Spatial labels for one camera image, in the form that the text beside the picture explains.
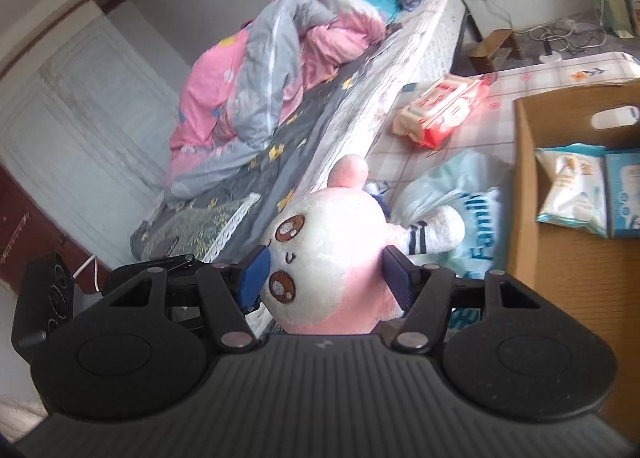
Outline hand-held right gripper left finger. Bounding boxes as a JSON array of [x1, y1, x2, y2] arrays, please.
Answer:
[[102, 244, 273, 353]]

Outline white floor cables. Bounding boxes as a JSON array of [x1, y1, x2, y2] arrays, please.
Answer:
[[515, 18, 608, 62]]

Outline white cable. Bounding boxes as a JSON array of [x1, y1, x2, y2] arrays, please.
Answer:
[[72, 254, 101, 291]]

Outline white snack bag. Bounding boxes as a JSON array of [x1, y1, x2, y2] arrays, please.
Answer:
[[534, 143, 608, 238]]

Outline grey printed bedsheet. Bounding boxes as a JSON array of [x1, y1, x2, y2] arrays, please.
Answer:
[[130, 46, 401, 259]]

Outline white panel door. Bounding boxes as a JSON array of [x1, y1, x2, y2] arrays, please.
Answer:
[[0, 0, 193, 259]]

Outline pink and grey quilt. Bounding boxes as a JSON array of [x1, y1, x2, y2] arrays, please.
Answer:
[[162, 0, 403, 199]]

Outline blue box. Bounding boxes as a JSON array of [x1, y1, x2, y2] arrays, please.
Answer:
[[604, 148, 640, 239]]

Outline pink wet wipes pack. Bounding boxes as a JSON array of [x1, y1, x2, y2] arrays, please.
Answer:
[[391, 74, 493, 149]]

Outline white mattress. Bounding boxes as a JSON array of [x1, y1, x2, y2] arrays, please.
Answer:
[[207, 0, 468, 334]]

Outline small wooden stool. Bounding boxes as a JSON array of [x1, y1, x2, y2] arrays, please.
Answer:
[[469, 28, 523, 72]]

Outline pink round plush toy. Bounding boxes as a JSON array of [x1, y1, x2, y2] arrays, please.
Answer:
[[257, 154, 466, 336]]

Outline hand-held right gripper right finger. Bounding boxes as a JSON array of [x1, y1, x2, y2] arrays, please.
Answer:
[[381, 245, 547, 354]]

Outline pale blue plastic bag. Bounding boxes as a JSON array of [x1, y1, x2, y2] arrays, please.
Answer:
[[390, 148, 516, 334]]

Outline brown cardboard box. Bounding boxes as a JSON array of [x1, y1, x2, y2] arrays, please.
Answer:
[[505, 86, 640, 439]]

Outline green paper bag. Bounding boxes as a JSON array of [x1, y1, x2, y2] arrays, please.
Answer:
[[590, 0, 636, 36]]

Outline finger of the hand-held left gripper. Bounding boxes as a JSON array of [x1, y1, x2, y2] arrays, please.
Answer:
[[107, 254, 197, 284]]

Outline brown wooden cabinet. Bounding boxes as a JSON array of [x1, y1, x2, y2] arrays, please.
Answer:
[[0, 163, 111, 289]]

